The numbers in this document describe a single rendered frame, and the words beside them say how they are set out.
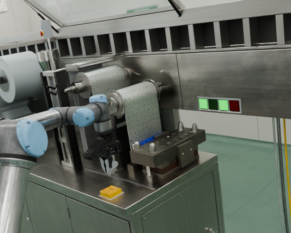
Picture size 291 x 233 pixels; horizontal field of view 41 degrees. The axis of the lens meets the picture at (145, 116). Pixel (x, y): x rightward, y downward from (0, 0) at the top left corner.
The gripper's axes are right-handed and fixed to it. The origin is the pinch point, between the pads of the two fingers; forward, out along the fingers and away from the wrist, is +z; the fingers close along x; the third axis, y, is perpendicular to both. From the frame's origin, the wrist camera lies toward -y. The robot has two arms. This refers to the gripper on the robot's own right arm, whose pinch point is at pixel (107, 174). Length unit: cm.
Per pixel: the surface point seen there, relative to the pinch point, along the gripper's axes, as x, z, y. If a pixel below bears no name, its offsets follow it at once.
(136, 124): 9.8, -13.2, 30.4
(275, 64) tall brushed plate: -53, -38, 56
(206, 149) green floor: 145, 99, 254
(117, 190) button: -3.4, 7.8, 1.3
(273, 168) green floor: 49, 99, 236
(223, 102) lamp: -26, -20, 55
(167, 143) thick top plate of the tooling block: -4.3, -2.8, 35.9
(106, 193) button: -1.6, 7.7, -3.3
